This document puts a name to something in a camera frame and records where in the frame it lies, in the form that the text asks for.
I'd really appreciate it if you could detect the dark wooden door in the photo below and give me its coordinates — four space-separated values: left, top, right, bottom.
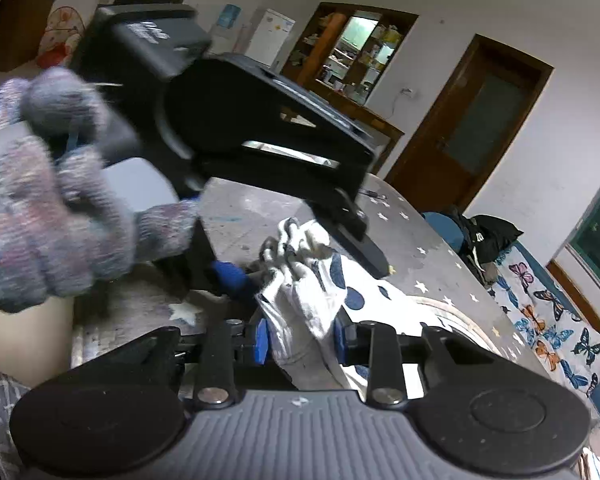
386 35 554 212

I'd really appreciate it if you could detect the wooden display cabinet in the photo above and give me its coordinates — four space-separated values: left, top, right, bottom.
282 2 417 174

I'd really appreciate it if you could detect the water dispenser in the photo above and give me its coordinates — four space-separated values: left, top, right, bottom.
210 3 242 54

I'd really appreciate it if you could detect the round table heater insert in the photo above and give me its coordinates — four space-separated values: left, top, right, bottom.
406 296 518 362

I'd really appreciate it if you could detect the left hand grey knit glove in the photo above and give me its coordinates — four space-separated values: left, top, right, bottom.
0 67 198 313

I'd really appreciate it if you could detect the grey star tablecloth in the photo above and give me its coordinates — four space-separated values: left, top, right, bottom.
69 173 554 396

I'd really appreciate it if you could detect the butterfly print pillow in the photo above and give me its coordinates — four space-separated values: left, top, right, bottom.
489 247 600 400

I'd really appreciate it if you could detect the white navy polka dot garment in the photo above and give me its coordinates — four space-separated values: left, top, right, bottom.
251 216 432 401

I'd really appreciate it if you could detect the white refrigerator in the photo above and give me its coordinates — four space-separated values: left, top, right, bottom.
242 8 294 67

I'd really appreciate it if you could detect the blue sofa bench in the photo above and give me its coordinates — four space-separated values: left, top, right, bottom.
422 212 600 420

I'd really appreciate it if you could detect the black bag on sofa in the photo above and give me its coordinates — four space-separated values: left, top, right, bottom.
451 211 524 288

